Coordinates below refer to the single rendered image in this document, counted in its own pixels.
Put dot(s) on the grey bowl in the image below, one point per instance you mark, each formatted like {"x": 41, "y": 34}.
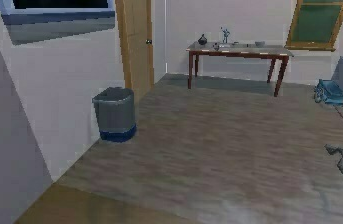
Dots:
{"x": 260, "y": 43}

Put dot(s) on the blue-grey statuette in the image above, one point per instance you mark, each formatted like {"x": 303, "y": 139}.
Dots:
{"x": 225, "y": 34}

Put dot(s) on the grey bin with blue base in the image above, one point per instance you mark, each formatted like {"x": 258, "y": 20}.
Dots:
{"x": 115, "y": 115}

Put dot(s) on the small dark cup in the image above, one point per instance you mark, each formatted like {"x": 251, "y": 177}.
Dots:
{"x": 216, "y": 46}

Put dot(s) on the small grey dish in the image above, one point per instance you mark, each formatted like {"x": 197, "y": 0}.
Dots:
{"x": 235, "y": 43}

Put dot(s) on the black round vase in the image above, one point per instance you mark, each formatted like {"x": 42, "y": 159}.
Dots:
{"x": 202, "y": 40}

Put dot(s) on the dark round door knob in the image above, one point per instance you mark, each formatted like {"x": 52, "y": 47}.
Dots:
{"x": 148, "y": 41}

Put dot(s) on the blue box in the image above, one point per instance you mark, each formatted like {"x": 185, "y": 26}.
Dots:
{"x": 330, "y": 91}

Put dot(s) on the table with red-brown legs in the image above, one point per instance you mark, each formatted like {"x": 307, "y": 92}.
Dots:
{"x": 242, "y": 50}

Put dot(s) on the wooden room door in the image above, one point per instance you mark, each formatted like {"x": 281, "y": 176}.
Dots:
{"x": 135, "y": 50}

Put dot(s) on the wooden framed green window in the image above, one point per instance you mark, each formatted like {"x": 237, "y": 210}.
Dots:
{"x": 315, "y": 23}

